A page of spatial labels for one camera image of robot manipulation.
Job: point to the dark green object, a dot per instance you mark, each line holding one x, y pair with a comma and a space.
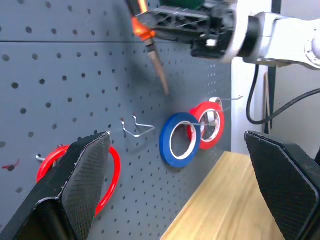
185, 3

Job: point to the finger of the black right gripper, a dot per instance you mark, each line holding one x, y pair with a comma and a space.
180, 18
172, 36

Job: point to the white tape roll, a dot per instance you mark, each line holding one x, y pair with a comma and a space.
215, 100

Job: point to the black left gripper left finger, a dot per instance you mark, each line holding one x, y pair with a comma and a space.
75, 180

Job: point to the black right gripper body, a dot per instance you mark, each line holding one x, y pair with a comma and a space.
215, 32

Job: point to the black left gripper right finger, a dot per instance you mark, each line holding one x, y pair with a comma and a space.
282, 175

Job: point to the red tape roll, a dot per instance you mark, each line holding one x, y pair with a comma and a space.
220, 130

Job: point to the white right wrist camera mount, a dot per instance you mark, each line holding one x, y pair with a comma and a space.
237, 35

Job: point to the blue tape roll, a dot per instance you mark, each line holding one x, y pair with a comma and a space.
165, 140

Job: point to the orange and black screwdriver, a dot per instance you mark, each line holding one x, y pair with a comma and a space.
140, 27

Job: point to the metal double pegboard hook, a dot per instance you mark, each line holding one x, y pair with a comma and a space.
140, 130

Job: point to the red zip tie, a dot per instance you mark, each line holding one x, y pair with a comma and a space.
10, 166

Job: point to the black vertical post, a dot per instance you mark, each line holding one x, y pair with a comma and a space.
272, 95

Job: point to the grey pegboard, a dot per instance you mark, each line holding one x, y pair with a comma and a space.
75, 87

